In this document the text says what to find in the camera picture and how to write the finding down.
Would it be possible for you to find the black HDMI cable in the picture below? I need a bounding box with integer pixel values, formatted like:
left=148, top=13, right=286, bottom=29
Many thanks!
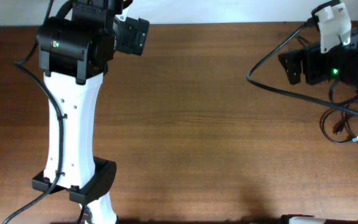
left=319, top=79, right=358, bottom=147

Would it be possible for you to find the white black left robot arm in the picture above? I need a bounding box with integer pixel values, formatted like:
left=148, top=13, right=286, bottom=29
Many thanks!
left=32, top=1, right=150, bottom=223

